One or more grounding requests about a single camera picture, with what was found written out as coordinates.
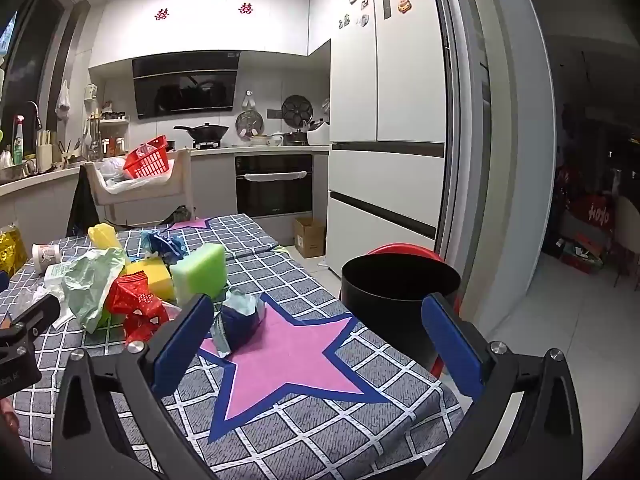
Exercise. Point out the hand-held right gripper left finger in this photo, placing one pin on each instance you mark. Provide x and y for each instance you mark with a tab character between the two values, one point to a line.
180	342

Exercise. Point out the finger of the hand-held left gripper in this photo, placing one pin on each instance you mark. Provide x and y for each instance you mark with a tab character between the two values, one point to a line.
35	312

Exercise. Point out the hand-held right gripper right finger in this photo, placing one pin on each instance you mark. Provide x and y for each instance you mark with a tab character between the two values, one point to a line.
450	345

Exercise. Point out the white plastic bag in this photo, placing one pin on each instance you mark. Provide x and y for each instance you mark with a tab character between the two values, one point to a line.
54	277

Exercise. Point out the white paper cup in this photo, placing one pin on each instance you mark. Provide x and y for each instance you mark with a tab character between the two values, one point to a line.
45	257

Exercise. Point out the pale green plastic bag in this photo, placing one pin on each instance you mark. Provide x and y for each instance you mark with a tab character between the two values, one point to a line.
87	285

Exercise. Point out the dark blue bag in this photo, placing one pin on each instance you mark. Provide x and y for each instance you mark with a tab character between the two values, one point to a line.
240	322

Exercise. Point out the red patterned wrapper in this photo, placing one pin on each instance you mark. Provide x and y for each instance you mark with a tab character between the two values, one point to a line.
130	300

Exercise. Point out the black round bin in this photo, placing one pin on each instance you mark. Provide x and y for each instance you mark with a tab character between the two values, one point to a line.
390	310

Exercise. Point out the green sponge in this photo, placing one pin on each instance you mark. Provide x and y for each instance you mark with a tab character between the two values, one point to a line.
197	270

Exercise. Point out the yellow sponge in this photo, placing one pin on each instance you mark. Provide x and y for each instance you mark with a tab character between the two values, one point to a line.
150	274

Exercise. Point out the blue plastic bag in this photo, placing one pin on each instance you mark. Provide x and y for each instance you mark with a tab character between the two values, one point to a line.
162	245

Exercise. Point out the yellow plastic bag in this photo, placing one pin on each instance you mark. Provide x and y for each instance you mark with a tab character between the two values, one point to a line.
102	235

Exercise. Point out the gold foil bag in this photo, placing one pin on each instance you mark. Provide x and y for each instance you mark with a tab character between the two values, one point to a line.
10	252

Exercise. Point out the black hanging cloth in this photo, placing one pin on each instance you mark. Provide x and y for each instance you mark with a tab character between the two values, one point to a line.
82	210

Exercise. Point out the beige plastic cart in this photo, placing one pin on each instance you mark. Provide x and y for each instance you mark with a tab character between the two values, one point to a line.
145	195

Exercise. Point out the grey checked star blanket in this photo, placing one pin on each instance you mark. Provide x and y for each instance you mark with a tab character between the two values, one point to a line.
310	430

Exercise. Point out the open shoe box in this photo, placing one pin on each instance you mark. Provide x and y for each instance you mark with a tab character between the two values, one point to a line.
580	255

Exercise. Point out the beige knife block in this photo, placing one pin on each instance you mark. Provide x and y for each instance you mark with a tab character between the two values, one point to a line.
45	152

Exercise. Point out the cardboard box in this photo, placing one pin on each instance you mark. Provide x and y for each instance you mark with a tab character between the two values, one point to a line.
310	240

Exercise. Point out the grey kitchen counter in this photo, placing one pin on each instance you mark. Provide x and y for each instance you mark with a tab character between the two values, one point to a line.
212	180

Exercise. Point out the black built-in oven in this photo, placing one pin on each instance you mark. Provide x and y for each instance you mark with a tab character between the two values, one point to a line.
272	195

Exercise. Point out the tall glass bottle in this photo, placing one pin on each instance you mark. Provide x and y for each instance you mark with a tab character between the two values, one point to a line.
93	142

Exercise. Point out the red plastic basket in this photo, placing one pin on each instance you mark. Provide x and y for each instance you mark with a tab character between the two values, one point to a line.
150	160

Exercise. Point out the red printed box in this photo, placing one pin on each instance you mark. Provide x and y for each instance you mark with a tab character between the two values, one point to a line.
595	212

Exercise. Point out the white spice rack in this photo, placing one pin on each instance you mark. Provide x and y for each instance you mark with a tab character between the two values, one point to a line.
114	132

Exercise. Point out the gas stove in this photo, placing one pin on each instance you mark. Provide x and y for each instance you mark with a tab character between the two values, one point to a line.
206	146

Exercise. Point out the kitchen faucet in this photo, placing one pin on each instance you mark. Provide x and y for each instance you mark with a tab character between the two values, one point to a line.
34	106

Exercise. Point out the black wok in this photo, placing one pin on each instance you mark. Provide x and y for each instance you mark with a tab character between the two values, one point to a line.
205	132

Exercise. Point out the hanging clear plastic bag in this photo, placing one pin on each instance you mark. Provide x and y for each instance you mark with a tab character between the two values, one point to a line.
62	102

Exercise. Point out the white lidded pot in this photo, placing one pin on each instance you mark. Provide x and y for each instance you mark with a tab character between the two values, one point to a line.
275	139

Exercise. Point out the metal pot lid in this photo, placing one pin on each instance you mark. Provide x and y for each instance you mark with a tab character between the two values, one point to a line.
248	124

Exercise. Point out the black cooking pot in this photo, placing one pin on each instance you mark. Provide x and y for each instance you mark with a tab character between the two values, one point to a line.
296	137

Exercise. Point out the black range hood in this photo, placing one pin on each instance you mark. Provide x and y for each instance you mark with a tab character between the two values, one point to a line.
185	90

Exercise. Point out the dark kitchen window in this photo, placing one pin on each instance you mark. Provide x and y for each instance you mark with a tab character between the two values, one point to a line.
27	55

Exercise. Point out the round metal steamer rack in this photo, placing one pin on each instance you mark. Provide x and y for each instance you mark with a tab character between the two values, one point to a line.
296	110

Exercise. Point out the white refrigerator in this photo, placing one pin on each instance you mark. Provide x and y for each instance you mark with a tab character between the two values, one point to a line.
400	85

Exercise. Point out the orange fridge magnet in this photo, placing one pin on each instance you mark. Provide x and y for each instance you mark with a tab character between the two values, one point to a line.
405	6

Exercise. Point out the grey door frame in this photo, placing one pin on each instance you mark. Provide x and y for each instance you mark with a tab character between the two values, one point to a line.
480	135

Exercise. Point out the white wall dispenser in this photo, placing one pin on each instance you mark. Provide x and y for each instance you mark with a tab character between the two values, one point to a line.
91	92

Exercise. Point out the white wall hook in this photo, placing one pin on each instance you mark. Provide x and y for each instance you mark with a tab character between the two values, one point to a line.
248	96

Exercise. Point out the white wall cabinets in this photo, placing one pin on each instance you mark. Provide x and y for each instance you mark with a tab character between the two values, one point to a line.
200	20

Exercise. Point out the red paper-cut wall decal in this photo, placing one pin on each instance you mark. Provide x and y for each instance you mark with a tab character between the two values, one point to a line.
245	8
161	14

